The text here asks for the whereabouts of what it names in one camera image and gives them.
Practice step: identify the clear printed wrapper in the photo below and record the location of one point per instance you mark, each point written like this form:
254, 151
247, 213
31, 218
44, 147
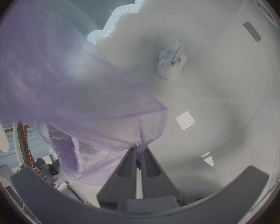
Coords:
171, 62

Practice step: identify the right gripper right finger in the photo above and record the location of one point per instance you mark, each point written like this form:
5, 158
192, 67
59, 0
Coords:
154, 183

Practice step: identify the purple plastic bag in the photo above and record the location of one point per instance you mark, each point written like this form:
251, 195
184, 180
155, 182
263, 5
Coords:
72, 90

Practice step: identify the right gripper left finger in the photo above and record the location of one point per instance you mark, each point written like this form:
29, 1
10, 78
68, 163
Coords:
121, 183

